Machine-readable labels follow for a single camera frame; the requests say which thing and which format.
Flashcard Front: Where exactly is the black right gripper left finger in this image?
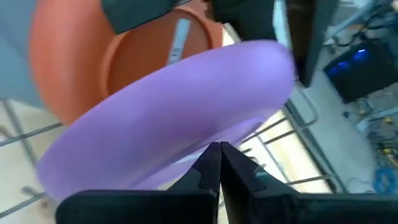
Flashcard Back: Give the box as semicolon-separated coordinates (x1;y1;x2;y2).
55;141;222;224

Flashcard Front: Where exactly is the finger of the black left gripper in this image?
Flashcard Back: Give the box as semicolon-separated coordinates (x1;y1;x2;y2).
285;0;338;88
213;0;277;40

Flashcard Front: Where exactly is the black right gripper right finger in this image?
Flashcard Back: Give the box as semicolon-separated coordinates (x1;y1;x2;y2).
221;141;398;224

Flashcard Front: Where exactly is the purple plate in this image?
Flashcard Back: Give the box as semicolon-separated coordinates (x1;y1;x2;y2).
35;39;296;202

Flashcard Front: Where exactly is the orange plate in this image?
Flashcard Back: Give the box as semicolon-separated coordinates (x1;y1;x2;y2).
29;0;225;126

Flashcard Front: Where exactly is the gray metal desk leg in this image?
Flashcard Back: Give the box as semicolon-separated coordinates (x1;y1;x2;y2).
323;0;398;44

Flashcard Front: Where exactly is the black computer tower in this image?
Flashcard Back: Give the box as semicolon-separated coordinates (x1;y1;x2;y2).
322;37;398;104

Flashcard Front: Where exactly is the gray wire dish rack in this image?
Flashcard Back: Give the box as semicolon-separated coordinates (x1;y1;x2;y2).
0;98;340;218

